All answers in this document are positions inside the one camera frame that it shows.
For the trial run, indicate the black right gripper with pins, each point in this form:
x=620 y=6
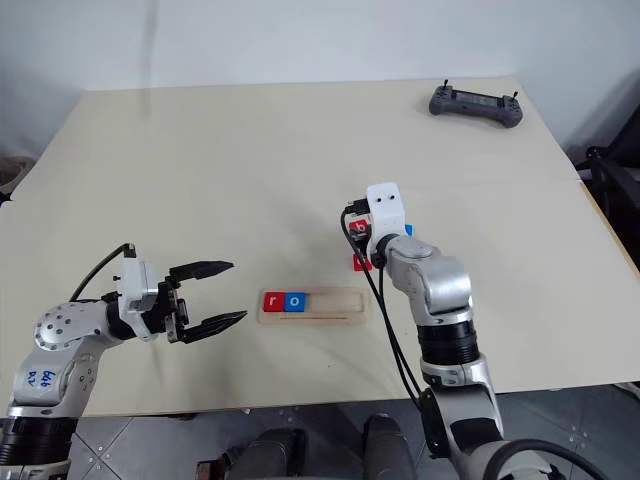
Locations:
x=356 y=209

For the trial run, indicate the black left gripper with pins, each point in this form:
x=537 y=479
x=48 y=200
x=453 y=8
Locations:
x=172 y=310

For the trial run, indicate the red letter b block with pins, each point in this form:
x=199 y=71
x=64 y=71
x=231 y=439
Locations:
x=359 y=226

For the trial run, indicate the red letter o block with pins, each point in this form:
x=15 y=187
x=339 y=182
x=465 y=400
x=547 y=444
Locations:
x=359 y=264

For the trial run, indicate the blue letter t block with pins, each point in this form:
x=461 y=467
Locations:
x=409 y=230

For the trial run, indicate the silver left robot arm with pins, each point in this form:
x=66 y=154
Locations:
x=60 y=330

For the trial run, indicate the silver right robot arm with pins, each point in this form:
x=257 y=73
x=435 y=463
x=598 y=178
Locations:
x=430 y=280

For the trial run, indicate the red letter r block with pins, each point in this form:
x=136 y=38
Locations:
x=272 y=301

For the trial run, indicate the blue letter o block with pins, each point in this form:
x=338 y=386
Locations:
x=295 y=301

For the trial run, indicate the wooden letter tray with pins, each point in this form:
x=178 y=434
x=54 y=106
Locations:
x=340 y=302

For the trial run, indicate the grey remote controller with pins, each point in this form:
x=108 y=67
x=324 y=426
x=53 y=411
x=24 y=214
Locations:
x=475 y=107

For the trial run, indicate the dark rounded shape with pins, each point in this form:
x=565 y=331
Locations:
x=387 y=445
x=275 y=450

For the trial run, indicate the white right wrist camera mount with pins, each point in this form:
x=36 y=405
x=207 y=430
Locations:
x=385 y=210

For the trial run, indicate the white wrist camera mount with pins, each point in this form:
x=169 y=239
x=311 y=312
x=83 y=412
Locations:
x=385 y=210
x=132 y=280

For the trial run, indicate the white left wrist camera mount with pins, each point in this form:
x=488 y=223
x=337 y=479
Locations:
x=132 y=280

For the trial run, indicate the rusty metal bracket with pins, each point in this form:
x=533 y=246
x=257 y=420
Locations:
x=215 y=467

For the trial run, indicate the black metal frame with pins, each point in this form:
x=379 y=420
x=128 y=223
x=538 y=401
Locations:
x=620 y=200

